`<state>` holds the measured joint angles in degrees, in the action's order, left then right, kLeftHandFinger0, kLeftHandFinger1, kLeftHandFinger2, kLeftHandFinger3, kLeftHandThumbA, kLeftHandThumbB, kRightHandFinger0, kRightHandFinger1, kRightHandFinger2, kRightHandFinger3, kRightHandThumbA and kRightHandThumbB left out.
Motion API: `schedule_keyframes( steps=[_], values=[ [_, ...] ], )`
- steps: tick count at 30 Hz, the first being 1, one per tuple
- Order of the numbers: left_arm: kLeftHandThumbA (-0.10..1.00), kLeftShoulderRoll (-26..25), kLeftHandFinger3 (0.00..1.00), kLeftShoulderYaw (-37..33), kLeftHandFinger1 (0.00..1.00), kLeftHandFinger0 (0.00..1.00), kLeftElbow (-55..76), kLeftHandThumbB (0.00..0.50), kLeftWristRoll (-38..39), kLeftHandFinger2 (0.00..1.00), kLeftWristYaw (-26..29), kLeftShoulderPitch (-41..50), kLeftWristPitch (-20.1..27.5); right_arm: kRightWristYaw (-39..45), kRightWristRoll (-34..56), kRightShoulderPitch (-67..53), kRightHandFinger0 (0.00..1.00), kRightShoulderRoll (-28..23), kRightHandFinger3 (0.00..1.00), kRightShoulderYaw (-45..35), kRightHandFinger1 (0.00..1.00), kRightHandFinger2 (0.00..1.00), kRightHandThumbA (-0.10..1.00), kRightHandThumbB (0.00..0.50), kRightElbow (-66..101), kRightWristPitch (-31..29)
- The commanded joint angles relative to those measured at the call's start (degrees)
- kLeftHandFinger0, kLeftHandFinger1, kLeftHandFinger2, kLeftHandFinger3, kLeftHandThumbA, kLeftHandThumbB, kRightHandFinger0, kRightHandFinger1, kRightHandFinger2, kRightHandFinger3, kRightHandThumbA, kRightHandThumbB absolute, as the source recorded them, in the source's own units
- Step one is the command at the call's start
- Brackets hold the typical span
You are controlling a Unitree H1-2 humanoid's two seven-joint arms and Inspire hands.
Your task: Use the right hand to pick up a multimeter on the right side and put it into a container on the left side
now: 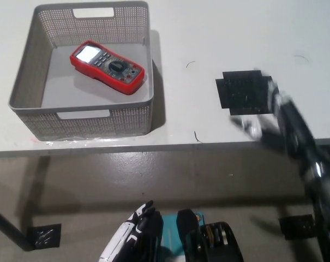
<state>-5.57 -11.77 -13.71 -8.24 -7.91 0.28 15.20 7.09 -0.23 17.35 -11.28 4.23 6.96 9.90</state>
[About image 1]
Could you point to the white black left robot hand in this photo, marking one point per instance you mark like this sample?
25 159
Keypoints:
123 234

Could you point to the red digital multimeter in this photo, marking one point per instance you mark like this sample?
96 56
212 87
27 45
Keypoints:
110 68

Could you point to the black floor tape patch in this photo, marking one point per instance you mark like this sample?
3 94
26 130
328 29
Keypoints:
44 236
295 226

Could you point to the clear tape strip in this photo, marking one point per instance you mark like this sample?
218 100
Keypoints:
80 140

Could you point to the black metal table leg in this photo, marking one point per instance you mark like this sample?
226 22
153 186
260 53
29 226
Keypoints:
9 227

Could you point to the grey perforated plastic basket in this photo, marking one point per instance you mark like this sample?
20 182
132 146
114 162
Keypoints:
44 82

